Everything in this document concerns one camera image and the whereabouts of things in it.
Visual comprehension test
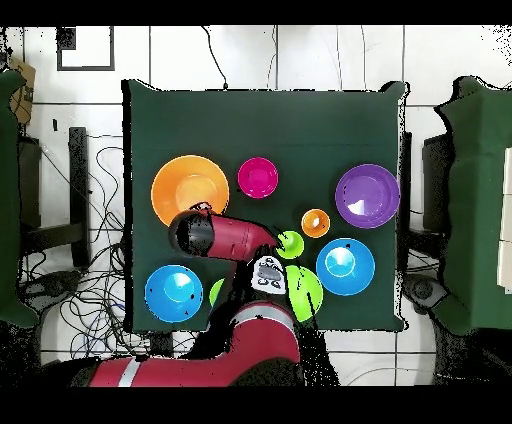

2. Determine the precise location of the small pink-red bowl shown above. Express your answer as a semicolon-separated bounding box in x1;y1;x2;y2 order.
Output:
236;156;280;200

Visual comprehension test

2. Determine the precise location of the large yellow-orange bowl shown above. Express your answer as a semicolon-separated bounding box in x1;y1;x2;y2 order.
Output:
150;154;231;228

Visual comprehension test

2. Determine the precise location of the green plastic cup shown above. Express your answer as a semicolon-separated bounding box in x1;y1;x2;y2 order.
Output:
275;230;306;260

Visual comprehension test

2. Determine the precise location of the orange plastic cup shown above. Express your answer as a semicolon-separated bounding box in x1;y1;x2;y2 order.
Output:
300;208;332;240

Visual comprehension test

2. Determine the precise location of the small green bowl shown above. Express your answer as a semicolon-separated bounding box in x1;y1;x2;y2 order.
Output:
208;278;226;308

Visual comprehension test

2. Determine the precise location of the dark green tablecloth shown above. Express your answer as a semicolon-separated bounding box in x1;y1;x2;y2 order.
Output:
121;78;411;334

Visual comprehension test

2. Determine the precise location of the large green bowl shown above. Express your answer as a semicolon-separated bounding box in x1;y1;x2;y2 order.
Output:
284;264;324;323

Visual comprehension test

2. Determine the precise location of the blue plastic bowl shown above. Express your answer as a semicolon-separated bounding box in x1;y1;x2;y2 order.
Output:
315;237;376;297
144;264;204;324

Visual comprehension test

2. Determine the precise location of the purple shallow bowl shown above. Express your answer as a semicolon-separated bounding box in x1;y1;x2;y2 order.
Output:
334;163;402;230

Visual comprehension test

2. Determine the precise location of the dark grey stand foot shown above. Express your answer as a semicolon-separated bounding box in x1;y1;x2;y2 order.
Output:
19;269;83;313
401;275;449;315

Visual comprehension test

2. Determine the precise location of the green cloth side table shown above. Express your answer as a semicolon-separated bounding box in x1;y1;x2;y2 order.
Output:
433;74;512;337
0;68;40;330

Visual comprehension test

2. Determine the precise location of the cardboard box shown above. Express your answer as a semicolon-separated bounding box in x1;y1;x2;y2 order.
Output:
8;58;37;126

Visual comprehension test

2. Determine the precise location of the black cable with plug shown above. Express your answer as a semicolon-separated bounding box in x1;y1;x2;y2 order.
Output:
200;25;230;91

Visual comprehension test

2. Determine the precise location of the tangle of black cables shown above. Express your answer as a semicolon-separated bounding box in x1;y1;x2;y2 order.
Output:
19;135;153;363

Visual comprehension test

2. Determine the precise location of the black metal frame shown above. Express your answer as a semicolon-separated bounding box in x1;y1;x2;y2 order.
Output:
18;126;91;269

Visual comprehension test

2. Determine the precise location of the black floor frame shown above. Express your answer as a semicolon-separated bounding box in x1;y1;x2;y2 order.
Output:
55;25;116;72

